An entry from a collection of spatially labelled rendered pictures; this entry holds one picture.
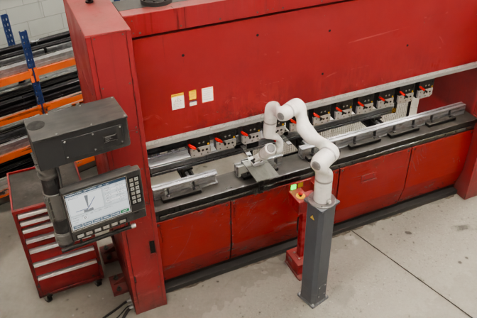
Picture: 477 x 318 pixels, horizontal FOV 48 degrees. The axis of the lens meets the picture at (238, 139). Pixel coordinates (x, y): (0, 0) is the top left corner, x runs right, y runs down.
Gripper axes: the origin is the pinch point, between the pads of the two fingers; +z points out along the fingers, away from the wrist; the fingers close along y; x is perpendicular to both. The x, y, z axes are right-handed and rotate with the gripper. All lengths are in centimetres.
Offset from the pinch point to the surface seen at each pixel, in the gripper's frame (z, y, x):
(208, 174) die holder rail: 8.8, 37.4, -1.8
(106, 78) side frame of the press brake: -86, 104, -55
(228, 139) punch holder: -14.6, 21.1, -18.0
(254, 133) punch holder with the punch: -15.2, 1.0, -16.9
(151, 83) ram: -57, 73, -57
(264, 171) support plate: -6.0, 0.1, 10.6
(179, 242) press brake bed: 35, 69, 37
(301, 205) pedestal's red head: -0.7, -20.6, 42.7
